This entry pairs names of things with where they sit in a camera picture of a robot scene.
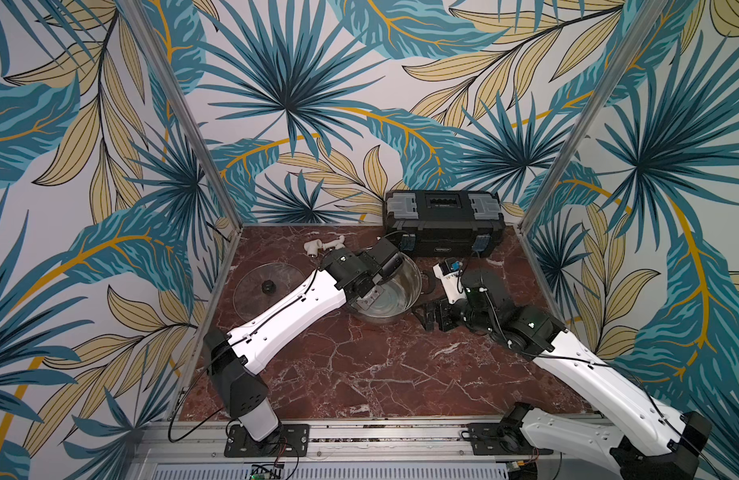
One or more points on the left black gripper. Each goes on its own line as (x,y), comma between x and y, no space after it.
(365,303)

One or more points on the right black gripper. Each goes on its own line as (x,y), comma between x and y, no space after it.
(444,312)

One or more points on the stainless steel pot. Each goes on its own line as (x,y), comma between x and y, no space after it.
(416,283)

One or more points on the glass pot lid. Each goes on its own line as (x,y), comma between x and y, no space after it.
(262,287)

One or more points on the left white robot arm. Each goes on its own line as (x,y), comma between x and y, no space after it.
(234,359)

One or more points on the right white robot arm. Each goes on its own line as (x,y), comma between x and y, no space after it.
(645,438)

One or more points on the white pipe fitting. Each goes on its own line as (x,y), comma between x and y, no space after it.
(314,247)

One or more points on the black plastic toolbox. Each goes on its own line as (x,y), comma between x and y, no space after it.
(437,223)

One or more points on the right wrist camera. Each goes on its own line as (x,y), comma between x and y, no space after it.
(450,273)

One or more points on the left aluminium frame post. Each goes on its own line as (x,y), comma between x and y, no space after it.
(135,14)

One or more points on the aluminium frame post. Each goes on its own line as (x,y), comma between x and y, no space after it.
(622,58)
(135,14)

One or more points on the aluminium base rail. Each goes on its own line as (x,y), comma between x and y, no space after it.
(353,448)

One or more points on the right aluminium frame post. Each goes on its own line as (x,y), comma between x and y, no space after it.
(622,58)

